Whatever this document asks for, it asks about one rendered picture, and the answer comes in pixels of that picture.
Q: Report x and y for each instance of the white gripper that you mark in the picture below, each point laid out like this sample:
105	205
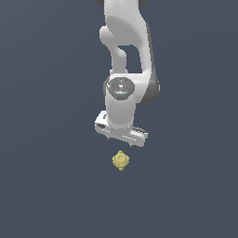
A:
121	134

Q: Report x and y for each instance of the small yellow round object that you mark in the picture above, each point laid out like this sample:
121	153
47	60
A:
120	160

